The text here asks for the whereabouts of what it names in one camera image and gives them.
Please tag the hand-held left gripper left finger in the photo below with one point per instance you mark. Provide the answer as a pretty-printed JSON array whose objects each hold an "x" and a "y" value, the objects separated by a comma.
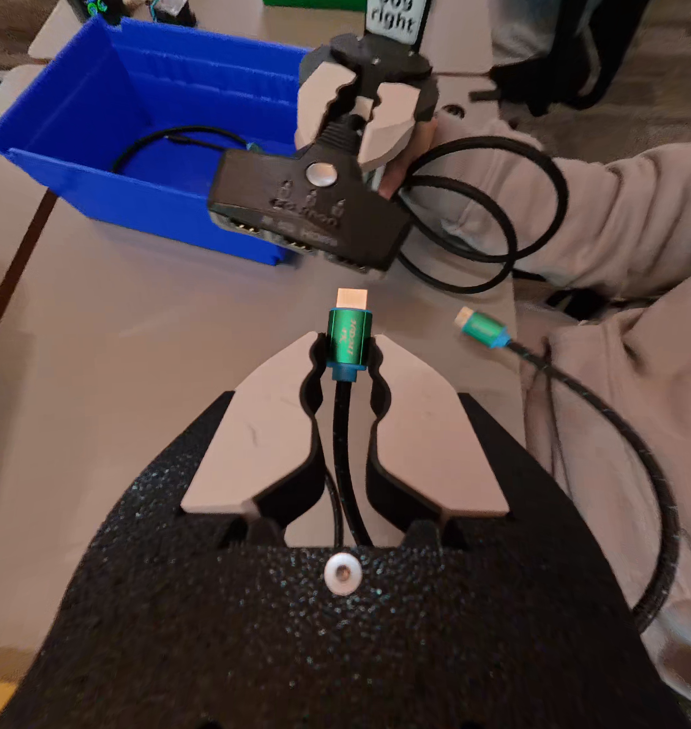
[{"x": 248, "y": 450}]

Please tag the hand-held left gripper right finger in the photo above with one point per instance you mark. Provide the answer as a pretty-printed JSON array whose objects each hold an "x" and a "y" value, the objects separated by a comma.
[{"x": 436, "y": 450}]

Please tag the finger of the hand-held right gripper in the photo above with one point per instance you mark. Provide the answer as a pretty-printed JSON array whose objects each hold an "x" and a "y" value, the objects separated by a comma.
[
  {"x": 314, "y": 102},
  {"x": 397, "y": 122}
]

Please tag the blue plastic bin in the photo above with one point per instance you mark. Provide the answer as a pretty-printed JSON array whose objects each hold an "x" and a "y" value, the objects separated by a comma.
[{"x": 66, "y": 114}]

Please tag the person's right forearm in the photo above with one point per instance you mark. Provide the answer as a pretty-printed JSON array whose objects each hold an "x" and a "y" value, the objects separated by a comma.
[{"x": 607, "y": 216}]

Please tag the person's right hand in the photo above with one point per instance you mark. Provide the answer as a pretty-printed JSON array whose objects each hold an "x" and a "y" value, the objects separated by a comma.
[{"x": 408, "y": 165}]

